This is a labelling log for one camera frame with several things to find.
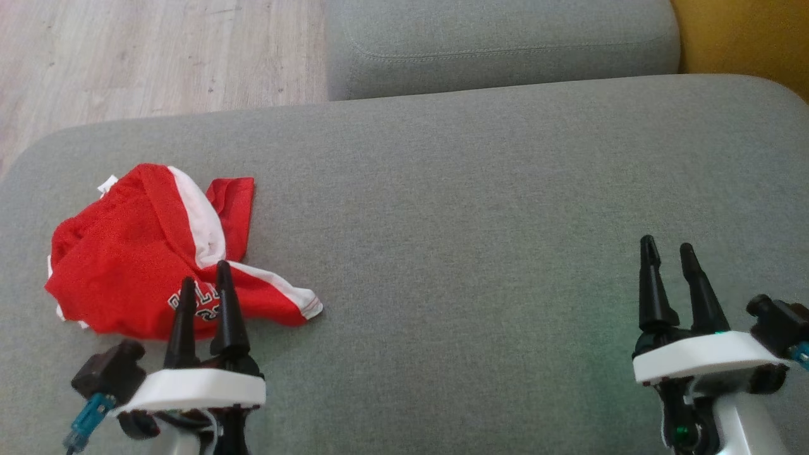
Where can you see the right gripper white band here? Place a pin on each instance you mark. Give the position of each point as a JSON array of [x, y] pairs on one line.
[[695, 357]]

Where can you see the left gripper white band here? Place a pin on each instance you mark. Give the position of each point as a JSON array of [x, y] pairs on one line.
[[196, 388]]

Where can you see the red shorts with white stripe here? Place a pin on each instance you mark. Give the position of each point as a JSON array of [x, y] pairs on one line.
[[272, 294]]

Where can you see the grey sofa seat cushion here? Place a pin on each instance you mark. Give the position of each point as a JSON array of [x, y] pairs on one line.
[[442, 253]]

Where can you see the yellow fabric panel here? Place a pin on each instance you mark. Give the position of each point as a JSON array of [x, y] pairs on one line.
[[746, 38]]

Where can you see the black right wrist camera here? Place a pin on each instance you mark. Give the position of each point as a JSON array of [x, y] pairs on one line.
[[780, 325]]

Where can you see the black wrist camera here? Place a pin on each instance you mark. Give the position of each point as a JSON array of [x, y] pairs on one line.
[[780, 325], [110, 373]]

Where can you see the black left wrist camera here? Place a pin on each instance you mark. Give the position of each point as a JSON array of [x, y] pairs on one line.
[[110, 373]]

